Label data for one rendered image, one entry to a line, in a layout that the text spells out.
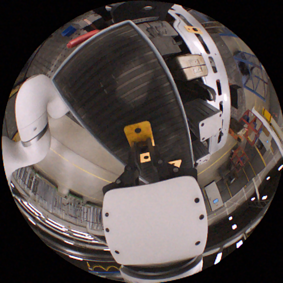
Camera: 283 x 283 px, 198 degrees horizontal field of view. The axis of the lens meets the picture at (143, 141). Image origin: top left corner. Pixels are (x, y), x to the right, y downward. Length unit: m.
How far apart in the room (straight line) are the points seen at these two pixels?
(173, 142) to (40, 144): 0.30
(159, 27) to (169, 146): 0.28
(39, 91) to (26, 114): 0.05
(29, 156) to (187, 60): 0.42
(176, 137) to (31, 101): 0.29
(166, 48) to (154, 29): 0.07
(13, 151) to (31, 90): 0.14
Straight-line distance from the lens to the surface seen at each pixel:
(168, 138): 0.16
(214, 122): 0.29
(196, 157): 0.49
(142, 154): 0.17
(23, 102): 0.23
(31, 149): 0.27
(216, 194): 6.56
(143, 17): 0.26
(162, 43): 0.20
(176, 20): 0.42
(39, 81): 0.24
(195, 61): 0.25
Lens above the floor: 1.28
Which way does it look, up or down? 50 degrees down
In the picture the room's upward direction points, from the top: 171 degrees clockwise
